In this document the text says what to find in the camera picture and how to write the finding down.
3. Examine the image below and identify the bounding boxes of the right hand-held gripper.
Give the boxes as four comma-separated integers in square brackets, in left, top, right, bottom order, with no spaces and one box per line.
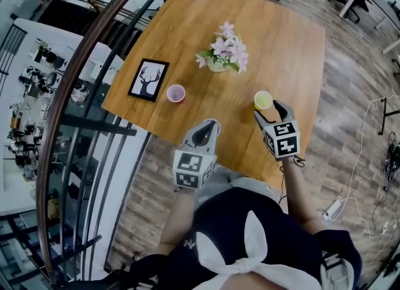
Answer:
[253,100,301,161]

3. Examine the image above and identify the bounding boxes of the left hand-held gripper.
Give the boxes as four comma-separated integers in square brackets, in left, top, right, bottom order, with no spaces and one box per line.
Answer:
[172,119,219,191]

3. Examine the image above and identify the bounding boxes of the yellow plastic cup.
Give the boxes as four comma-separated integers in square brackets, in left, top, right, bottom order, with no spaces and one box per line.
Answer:
[253,90,273,111]

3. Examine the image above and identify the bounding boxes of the red plastic cup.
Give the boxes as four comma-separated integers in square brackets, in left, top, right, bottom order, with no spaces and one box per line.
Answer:
[166,84,186,104]

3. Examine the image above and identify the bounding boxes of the person's left forearm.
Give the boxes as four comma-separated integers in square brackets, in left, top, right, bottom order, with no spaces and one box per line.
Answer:
[161,187,201,254]

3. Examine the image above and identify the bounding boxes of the person's right forearm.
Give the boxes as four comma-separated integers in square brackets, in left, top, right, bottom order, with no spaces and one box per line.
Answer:
[282,156,323,231]

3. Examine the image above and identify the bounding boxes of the person's grey trousers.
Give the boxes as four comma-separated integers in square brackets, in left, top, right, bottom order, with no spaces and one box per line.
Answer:
[196,166,274,204]

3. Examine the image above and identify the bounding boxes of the person's dark top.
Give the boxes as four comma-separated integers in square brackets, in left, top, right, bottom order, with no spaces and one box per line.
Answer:
[129,187,363,290]

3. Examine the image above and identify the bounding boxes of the potted pink flowers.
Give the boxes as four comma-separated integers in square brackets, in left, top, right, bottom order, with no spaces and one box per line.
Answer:
[195,21,249,75]

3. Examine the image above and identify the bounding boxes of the black framed deer picture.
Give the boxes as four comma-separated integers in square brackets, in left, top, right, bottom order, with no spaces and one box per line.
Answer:
[127,58,170,103]

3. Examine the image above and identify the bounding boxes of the black metal stand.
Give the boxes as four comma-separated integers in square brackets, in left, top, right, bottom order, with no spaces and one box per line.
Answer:
[377,94,400,136]

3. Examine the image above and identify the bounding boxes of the white power strip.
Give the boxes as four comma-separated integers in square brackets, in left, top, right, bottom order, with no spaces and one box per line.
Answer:
[323,199,343,221]

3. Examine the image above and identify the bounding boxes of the person's white tied cloth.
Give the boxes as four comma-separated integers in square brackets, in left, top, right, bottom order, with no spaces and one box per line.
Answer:
[195,210,323,290]

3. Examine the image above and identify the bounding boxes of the black railing with wooden handrail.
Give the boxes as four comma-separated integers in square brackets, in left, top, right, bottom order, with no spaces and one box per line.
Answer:
[0,0,238,285]

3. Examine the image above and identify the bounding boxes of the white-legged office desk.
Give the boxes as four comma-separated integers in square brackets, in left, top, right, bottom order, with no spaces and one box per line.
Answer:
[339,0,400,55]

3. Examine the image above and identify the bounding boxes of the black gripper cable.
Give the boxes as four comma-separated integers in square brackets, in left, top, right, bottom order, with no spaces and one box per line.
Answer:
[277,154,306,206]

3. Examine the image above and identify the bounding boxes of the white cable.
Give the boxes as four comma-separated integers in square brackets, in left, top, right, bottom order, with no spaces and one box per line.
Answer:
[337,96,400,238]

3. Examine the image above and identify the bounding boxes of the black cable bundle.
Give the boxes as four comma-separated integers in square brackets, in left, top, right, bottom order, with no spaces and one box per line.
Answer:
[383,131,400,178]

